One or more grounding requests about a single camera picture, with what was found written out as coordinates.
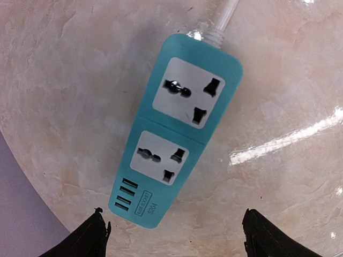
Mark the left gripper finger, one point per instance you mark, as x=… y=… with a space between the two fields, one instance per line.
x=262 y=238

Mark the teal power strip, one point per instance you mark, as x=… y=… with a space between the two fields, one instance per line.
x=186 y=97

